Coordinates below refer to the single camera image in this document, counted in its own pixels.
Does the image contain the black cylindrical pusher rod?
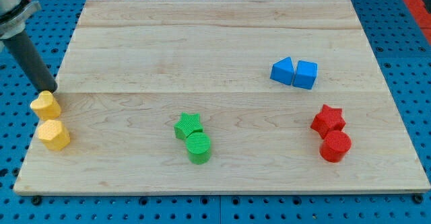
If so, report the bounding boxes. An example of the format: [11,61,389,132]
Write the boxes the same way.
[3,30,57,92]

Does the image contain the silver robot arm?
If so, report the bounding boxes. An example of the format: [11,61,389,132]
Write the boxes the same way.
[1,0,57,92]

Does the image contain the blue triangle block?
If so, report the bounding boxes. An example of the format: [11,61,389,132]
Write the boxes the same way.
[270,57,294,85]

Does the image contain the blue cube block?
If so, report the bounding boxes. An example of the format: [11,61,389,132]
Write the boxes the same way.
[293,61,318,89]

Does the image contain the yellow heart block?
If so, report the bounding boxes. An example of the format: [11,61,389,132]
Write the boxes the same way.
[30,91,61,121]

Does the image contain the yellow hexagon block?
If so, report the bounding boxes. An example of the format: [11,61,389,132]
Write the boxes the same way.
[37,120,71,151]

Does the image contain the wooden board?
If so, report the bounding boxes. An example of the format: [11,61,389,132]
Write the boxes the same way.
[13,0,430,196]

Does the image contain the green star block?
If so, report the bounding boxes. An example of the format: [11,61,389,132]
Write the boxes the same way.
[174,112,203,140]

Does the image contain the green cylinder block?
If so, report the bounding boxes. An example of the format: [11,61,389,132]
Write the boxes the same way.
[185,133,211,165]

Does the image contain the red star block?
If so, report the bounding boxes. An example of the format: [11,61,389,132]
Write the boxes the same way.
[310,104,346,139]

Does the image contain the red cylinder block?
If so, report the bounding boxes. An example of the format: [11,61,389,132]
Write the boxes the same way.
[319,130,352,163]

